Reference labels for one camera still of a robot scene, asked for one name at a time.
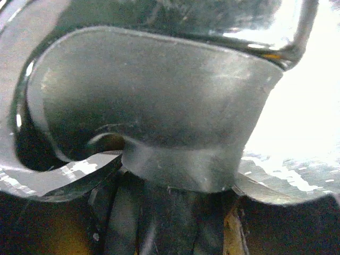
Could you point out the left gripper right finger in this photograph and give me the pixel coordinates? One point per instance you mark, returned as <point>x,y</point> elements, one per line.
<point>253,225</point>

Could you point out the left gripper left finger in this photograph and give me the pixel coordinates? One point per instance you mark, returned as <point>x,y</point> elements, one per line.
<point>63,211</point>

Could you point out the white black space suitcase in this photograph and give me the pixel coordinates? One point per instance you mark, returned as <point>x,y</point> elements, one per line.
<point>183,83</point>

